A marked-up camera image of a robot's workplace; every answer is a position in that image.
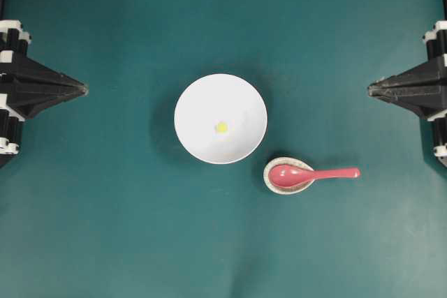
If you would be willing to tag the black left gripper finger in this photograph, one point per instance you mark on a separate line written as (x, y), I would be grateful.
(27, 103)
(24, 68)

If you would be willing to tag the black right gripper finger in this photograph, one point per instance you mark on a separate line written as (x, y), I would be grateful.
(432, 72)
(428, 105)

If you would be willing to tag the left-arm black white body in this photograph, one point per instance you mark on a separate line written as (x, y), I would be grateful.
(13, 39)

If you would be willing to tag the white round bowl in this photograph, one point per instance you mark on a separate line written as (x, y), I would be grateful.
(214, 98)

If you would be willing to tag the yellow hexagonal prism block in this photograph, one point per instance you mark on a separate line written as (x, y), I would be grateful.
(221, 127)

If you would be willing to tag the speckled white spoon rest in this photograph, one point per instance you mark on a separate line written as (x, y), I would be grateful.
(287, 190)

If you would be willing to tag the right-arm black white body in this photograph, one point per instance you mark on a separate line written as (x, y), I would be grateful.
(435, 42)

